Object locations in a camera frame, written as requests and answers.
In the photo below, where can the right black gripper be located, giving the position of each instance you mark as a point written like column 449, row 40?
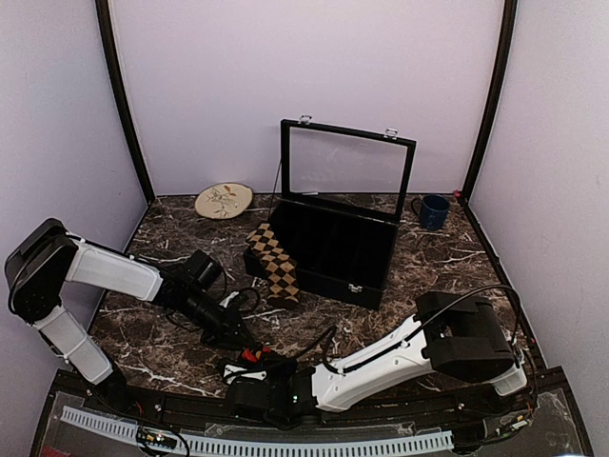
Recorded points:
column 286, row 367

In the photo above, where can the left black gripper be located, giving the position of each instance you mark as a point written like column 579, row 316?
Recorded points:
column 226, row 333

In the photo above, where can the red yellow black argyle sock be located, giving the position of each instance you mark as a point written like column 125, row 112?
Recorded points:
column 255, row 355

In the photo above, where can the brown tan argyle sock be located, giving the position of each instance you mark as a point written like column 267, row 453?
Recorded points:
column 280, row 268

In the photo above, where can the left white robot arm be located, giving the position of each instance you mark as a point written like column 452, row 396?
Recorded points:
column 51, row 256

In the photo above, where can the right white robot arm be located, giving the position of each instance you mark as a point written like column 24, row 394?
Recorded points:
column 459, row 336

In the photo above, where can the floral ceramic plate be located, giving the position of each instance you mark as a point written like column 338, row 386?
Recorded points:
column 223, row 201

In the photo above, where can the small circuit board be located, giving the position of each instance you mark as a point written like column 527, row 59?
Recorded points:
column 154, row 438

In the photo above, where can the black display box with lid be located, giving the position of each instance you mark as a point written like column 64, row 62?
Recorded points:
column 341, row 202

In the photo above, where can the dark blue mug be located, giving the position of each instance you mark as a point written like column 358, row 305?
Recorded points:
column 431, row 211

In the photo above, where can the black front rail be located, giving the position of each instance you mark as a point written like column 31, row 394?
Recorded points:
column 410, row 401

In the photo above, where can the left black frame post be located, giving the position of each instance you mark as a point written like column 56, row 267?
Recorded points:
column 121, row 98

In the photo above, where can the black frame post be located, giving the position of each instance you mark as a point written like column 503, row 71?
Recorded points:
column 121, row 98
column 508, row 20

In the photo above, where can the right black frame post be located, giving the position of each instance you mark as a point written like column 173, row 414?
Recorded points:
column 508, row 20

